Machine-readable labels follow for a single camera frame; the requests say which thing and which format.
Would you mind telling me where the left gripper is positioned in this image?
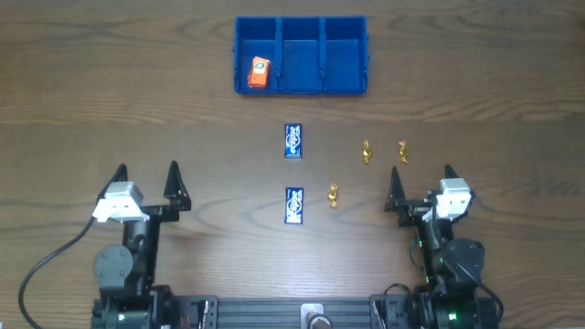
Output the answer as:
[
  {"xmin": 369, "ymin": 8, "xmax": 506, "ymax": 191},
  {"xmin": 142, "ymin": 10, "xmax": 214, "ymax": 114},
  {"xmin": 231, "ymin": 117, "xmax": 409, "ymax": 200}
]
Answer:
[{"xmin": 102, "ymin": 159, "xmax": 192, "ymax": 224}]

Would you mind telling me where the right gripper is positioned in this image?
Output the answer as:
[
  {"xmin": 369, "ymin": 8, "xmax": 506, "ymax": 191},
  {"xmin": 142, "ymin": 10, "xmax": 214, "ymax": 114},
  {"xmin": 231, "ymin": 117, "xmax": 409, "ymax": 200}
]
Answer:
[{"xmin": 384, "ymin": 163, "xmax": 461, "ymax": 228}]

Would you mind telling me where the blue candy pack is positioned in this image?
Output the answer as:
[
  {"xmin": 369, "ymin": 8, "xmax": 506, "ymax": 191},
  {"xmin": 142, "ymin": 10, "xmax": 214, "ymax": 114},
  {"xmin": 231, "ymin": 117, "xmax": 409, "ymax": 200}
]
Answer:
[
  {"xmin": 283, "ymin": 122, "xmax": 303, "ymax": 160},
  {"xmin": 283, "ymin": 186, "xmax": 304, "ymax": 226}
]

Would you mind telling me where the blue tray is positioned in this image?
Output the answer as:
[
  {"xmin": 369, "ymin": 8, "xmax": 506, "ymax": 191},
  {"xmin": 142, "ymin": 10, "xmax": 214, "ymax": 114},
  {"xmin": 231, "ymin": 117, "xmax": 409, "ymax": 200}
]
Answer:
[{"xmin": 233, "ymin": 15, "xmax": 370, "ymax": 96}]

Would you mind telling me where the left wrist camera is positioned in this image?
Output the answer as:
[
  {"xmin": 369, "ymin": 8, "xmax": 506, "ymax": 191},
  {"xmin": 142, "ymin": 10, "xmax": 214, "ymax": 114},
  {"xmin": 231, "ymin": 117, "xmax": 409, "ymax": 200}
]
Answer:
[{"xmin": 91, "ymin": 181, "xmax": 151, "ymax": 224}]

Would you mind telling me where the mounting rail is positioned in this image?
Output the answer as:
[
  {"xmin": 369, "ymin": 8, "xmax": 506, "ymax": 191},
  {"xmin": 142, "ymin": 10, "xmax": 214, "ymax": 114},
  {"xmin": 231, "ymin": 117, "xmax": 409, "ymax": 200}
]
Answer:
[{"xmin": 90, "ymin": 295, "xmax": 499, "ymax": 329}]

